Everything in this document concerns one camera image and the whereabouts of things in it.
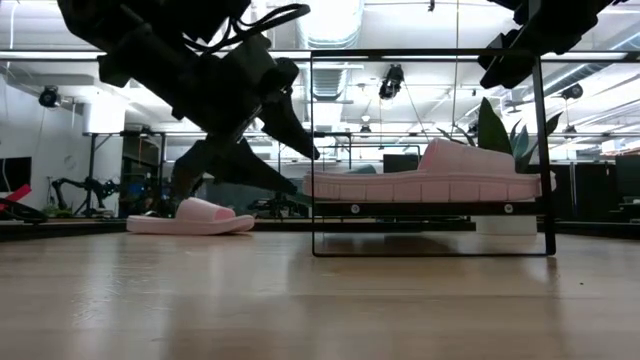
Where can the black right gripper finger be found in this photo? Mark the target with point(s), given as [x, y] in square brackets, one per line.
[510, 72]
[502, 50]

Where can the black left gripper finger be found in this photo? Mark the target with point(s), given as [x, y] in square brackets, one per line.
[287, 125]
[230, 162]

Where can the pink rubber slide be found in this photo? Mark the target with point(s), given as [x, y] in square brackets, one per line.
[425, 187]
[200, 222]

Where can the green rubber slide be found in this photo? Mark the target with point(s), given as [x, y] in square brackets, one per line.
[364, 170]

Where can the black metal frame wooden shelf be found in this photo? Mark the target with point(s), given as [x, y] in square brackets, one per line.
[430, 209]

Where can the black background robot arm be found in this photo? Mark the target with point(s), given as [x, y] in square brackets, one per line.
[92, 187]
[275, 206]

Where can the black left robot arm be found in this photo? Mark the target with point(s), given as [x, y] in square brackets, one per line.
[125, 15]

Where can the green snake plant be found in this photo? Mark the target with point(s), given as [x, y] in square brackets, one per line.
[492, 130]

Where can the black hanging ceiling spotlight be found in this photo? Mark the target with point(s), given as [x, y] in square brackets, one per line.
[391, 82]
[49, 97]
[572, 91]

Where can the blue storage bins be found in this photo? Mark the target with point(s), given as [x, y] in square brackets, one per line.
[134, 192]

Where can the black computer monitor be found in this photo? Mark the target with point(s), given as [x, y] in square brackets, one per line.
[400, 164]

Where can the dark background cabinets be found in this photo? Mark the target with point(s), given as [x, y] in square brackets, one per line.
[590, 190]

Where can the white plant pot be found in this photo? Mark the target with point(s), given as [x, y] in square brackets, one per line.
[505, 226]

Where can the red and black object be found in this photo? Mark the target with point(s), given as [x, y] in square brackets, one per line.
[15, 194]

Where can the silver ceiling air duct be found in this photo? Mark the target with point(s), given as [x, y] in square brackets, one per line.
[330, 25]

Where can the black aluminium table frame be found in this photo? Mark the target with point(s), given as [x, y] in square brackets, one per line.
[60, 229]

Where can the black wall screen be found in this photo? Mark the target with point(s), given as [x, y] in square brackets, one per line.
[15, 175]

